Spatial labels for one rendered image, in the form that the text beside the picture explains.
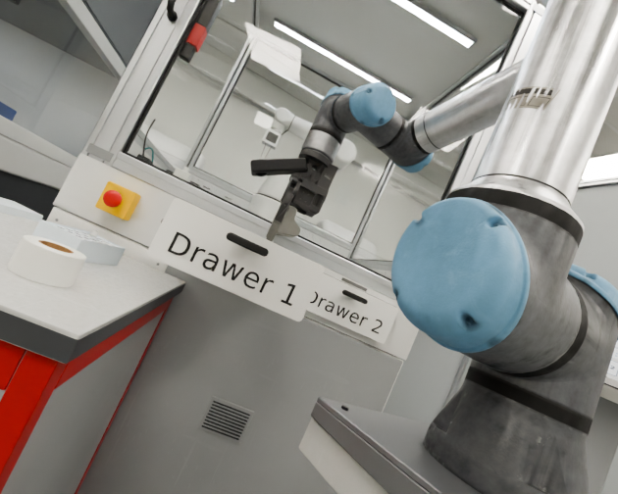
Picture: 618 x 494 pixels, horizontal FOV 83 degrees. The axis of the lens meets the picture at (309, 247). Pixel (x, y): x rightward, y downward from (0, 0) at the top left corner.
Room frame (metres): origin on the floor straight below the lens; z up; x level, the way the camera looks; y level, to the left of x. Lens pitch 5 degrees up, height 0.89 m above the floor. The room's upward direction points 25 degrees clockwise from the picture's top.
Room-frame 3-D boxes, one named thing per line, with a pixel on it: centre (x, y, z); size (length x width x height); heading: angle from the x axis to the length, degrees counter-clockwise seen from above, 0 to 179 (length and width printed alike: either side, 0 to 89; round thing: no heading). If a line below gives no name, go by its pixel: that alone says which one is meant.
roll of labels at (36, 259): (0.45, 0.29, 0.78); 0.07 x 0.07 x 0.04
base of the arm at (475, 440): (0.38, -0.28, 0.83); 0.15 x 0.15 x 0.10
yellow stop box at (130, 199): (0.87, 0.47, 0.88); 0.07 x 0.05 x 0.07; 99
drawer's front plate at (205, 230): (0.63, 0.10, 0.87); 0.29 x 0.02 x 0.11; 99
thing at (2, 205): (0.75, 0.63, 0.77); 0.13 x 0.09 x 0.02; 170
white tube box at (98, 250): (0.66, 0.38, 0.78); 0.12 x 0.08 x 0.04; 173
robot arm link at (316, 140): (0.74, 0.07, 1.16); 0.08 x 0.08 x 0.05
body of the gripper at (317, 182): (0.73, 0.06, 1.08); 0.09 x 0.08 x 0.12; 98
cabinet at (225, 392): (1.42, 0.18, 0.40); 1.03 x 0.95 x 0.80; 99
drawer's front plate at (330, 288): (0.98, -0.16, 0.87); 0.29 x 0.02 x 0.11; 99
